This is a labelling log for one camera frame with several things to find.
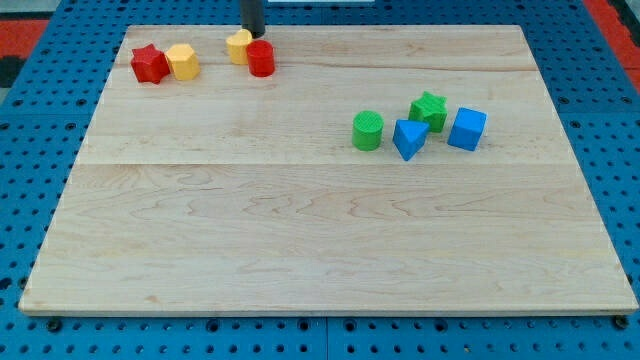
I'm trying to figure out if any blue triangle block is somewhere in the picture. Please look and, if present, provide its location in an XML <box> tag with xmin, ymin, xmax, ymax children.
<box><xmin>392</xmin><ymin>119</ymin><xmax>430</xmax><ymax>161</ymax></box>

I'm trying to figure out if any green star block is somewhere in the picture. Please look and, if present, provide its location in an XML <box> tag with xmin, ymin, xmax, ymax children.
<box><xmin>408</xmin><ymin>91</ymin><xmax>448</xmax><ymax>133</ymax></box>

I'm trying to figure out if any red star block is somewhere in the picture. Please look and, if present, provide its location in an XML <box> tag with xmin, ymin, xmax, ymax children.
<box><xmin>130</xmin><ymin>44</ymin><xmax>170</xmax><ymax>84</ymax></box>

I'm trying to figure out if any green cylinder block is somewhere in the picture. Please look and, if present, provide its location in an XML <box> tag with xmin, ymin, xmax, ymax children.
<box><xmin>352</xmin><ymin>110</ymin><xmax>384</xmax><ymax>151</ymax></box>

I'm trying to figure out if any light wooden board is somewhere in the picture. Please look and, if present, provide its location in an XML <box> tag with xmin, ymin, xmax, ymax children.
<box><xmin>19</xmin><ymin>25</ymin><xmax>638</xmax><ymax>317</ymax></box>

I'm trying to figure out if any red cylinder block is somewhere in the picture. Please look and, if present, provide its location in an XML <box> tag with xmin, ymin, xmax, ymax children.
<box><xmin>246</xmin><ymin>40</ymin><xmax>275</xmax><ymax>77</ymax></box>

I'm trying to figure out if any blue cube block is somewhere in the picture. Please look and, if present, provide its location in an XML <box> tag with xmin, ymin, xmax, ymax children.
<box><xmin>447</xmin><ymin>107</ymin><xmax>488</xmax><ymax>151</ymax></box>

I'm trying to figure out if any yellow heart block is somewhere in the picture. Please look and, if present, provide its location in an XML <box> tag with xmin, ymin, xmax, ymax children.
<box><xmin>226</xmin><ymin>29</ymin><xmax>253</xmax><ymax>65</ymax></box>

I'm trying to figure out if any yellow hexagon block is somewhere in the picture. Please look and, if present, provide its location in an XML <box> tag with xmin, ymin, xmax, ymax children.
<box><xmin>165</xmin><ymin>43</ymin><xmax>200</xmax><ymax>81</ymax></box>

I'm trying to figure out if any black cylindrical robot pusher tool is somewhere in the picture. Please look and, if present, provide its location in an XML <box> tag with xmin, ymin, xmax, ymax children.
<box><xmin>239</xmin><ymin>0</ymin><xmax>266</xmax><ymax>39</ymax></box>

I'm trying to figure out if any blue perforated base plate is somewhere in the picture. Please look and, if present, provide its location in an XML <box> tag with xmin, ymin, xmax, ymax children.
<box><xmin>1</xmin><ymin>0</ymin><xmax>639</xmax><ymax>359</ymax></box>

